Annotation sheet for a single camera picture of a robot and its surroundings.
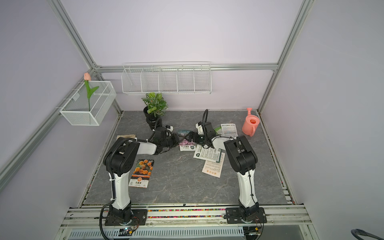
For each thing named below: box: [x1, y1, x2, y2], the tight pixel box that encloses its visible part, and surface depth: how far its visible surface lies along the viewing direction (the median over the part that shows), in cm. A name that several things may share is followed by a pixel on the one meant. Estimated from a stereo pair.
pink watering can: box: [242, 107, 260, 137], surface depth 101 cm
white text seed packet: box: [220, 123, 239, 138], surface depth 111 cm
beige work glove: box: [116, 134, 136, 140], surface depth 107 cm
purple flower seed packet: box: [179, 139, 196, 151], surface depth 100 cm
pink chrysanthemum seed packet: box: [176, 129, 192, 137], surface depth 107 cm
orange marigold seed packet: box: [128, 159, 155, 189], surface depth 88 cm
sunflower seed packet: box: [193, 144, 222, 163], surface depth 98 cm
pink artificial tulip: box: [83, 72, 100, 112], surface depth 85 cm
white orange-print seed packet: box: [202, 152, 226, 178], surface depth 92 cm
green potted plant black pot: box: [141, 92, 169, 130], surface depth 95 cm
